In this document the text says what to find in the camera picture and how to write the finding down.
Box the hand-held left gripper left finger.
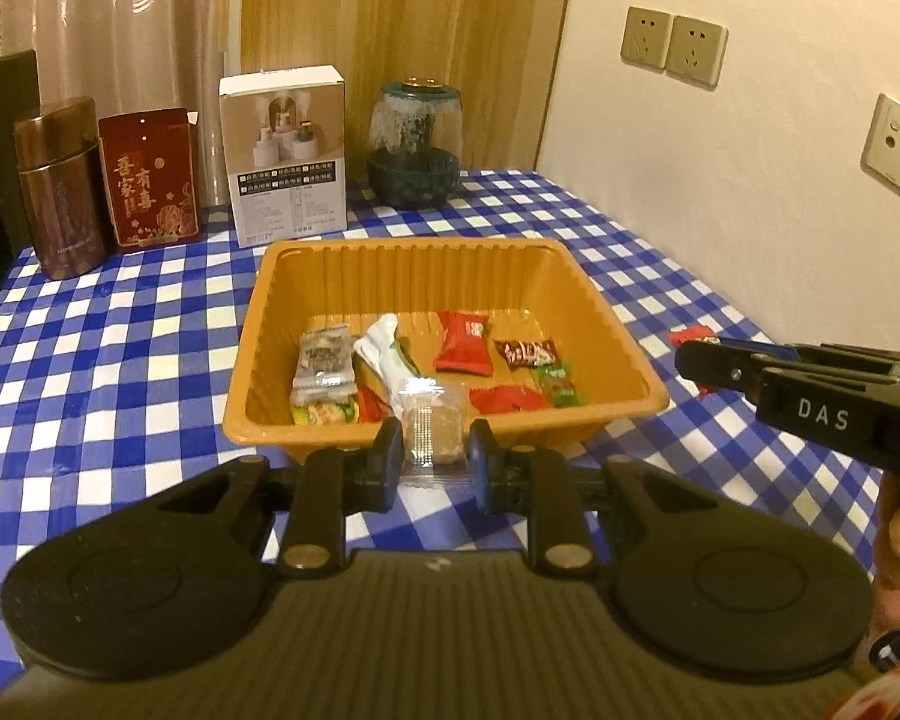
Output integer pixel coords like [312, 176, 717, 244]
[154, 416, 407, 580]

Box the red candy wrapper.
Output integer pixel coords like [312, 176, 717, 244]
[667, 325, 721, 350]

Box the dark red printed snack packet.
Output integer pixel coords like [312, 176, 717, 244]
[493, 337, 561, 370]

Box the brown metal canister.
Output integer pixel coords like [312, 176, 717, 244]
[13, 95, 110, 282]

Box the grey snack packet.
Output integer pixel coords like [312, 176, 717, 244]
[290, 325, 357, 406]

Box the orange plastic tray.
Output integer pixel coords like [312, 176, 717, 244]
[221, 236, 672, 466]

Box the white cardboard box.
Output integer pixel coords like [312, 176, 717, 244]
[219, 65, 348, 248]

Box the beige data socket plate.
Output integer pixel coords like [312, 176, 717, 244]
[860, 94, 900, 203]

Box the beige wall socket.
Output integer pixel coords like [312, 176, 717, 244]
[667, 13, 728, 89]
[619, 6, 674, 72]

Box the wooden panel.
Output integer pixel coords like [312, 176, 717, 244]
[240, 0, 578, 181]

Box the sheer curtain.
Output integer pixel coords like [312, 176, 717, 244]
[0, 0, 248, 211]

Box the green snack cake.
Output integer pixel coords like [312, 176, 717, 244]
[532, 361, 580, 407]

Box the yellow green snack packet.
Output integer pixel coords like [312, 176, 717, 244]
[290, 397, 362, 427]

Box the glass jar with dark lid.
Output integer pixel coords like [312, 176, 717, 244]
[367, 79, 464, 209]

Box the red gold printed tin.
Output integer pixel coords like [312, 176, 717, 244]
[97, 109, 203, 251]

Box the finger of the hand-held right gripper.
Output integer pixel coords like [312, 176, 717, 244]
[720, 340, 900, 385]
[673, 340, 781, 402]

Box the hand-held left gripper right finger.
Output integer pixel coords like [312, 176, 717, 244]
[467, 418, 710, 580]

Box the blue white checked tablecloth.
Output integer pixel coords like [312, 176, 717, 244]
[0, 169, 900, 616]

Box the brown candy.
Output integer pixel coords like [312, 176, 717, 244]
[394, 379, 470, 482]

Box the white snack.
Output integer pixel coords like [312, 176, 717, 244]
[352, 315, 421, 398]

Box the black monitor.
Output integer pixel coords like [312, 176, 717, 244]
[0, 49, 40, 301]

